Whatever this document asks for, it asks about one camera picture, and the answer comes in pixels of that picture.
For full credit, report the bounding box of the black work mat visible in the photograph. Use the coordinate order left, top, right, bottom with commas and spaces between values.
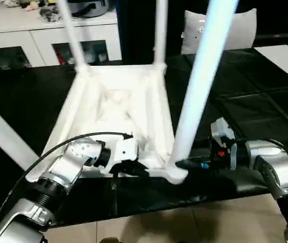
0, 47, 288, 228

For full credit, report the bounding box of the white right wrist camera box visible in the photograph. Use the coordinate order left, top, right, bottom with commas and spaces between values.
209, 117, 236, 171

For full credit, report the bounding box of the grey pillow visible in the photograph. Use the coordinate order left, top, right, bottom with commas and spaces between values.
181, 8, 258, 54

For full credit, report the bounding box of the white plastic table leg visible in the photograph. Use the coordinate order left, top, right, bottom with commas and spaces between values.
0, 95, 39, 171
57, 0, 90, 74
153, 0, 169, 69
171, 0, 240, 171

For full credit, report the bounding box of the white plastic table top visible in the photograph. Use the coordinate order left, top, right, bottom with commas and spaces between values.
25, 63, 190, 185

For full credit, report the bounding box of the grey black bag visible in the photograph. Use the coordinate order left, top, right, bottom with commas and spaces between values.
38, 0, 115, 21

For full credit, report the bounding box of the white flat board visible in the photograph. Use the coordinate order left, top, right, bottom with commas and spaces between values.
254, 45, 288, 88

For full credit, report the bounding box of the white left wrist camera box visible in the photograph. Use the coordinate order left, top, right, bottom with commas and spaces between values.
103, 135, 141, 176

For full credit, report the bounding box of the white cabinet with glass doors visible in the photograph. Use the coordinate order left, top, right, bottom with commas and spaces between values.
0, 0, 123, 71

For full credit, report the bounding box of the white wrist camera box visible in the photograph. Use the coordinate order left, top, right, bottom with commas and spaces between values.
103, 135, 141, 176
209, 117, 236, 171

